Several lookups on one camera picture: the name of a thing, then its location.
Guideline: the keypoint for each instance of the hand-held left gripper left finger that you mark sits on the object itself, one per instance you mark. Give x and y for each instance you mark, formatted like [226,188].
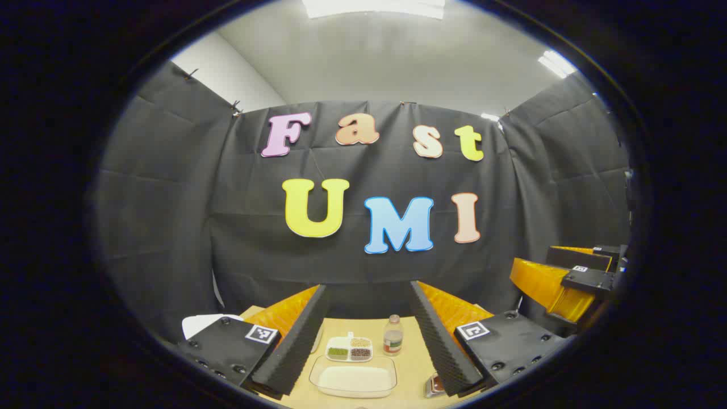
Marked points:
[292,346]

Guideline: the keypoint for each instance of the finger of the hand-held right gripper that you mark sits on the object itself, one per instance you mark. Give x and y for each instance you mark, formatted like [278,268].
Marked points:
[579,258]
[545,284]

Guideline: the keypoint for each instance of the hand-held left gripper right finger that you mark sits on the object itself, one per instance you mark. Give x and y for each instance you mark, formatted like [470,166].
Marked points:
[443,346]

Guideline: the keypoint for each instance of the white rice cooker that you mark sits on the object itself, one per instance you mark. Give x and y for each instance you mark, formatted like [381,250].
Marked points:
[204,324]

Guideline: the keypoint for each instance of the clear plastic rice container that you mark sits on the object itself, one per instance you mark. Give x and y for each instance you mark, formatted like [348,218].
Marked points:
[318,380]

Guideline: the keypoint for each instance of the clear plastic bottle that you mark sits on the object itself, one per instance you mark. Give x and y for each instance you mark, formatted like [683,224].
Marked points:
[393,338]

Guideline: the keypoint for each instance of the white divided grain dish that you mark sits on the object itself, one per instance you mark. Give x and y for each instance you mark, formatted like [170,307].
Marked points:
[349,347]

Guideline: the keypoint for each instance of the black binder clip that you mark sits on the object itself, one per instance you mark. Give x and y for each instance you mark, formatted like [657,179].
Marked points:
[236,109]
[191,74]

